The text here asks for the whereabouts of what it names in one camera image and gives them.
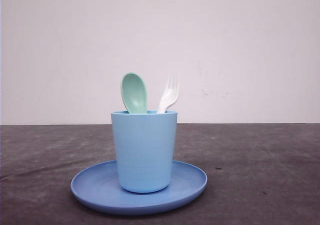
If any white plastic fork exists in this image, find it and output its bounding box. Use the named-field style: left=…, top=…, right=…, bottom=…
left=156, top=73, right=180, bottom=114

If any mint green plastic spoon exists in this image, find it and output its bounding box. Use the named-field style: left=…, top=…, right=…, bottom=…
left=120, top=73, right=147, bottom=114

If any light blue plastic cup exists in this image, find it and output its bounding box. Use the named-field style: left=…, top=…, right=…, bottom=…
left=111, top=110, right=178, bottom=193

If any blue plastic plate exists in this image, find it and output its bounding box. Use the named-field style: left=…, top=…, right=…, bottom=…
left=70, top=160, right=208, bottom=216

